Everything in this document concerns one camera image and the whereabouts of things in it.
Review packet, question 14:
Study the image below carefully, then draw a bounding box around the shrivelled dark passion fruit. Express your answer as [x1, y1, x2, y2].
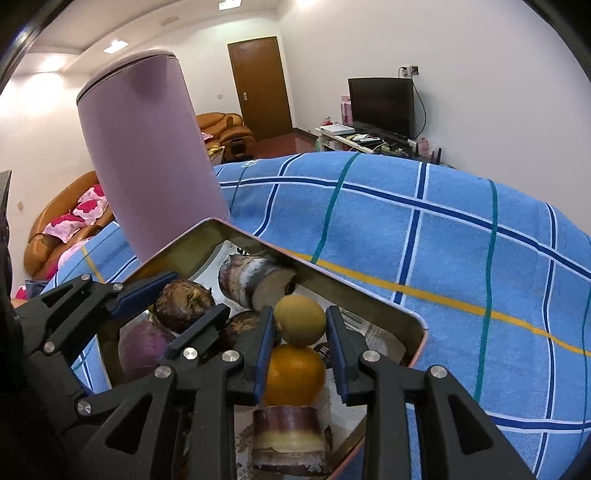
[152, 279, 215, 334]

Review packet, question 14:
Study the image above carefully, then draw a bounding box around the round orange fruit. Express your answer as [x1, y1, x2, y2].
[263, 344, 325, 406]

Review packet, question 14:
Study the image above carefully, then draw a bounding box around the small brown-green longan fruit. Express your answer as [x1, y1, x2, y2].
[273, 294, 327, 347]

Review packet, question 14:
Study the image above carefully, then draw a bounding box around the dark purple passion fruit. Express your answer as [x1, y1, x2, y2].
[224, 310, 260, 345]

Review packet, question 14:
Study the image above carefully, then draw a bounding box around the purple round vegetable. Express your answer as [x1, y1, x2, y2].
[118, 315, 175, 381]

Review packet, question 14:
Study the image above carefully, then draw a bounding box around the orange leather sofa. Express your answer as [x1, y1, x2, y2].
[23, 171, 114, 280]

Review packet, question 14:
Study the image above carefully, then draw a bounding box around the rectangular metal tin tray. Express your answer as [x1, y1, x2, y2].
[98, 219, 428, 479]

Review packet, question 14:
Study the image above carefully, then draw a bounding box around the pink floral cushion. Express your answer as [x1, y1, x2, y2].
[42, 183, 109, 244]

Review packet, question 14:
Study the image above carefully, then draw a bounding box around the blue plaid tablecloth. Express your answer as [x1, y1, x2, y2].
[214, 152, 590, 479]

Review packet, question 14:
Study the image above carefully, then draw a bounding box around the orange leather armchair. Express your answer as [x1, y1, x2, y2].
[195, 112, 256, 165]

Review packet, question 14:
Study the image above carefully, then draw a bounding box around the white tv stand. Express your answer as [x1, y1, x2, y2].
[315, 124, 444, 165]

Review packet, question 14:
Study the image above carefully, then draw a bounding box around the brown wooden door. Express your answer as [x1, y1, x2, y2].
[228, 36, 293, 141]

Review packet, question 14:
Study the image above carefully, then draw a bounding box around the black television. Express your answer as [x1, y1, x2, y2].
[348, 77, 415, 138]

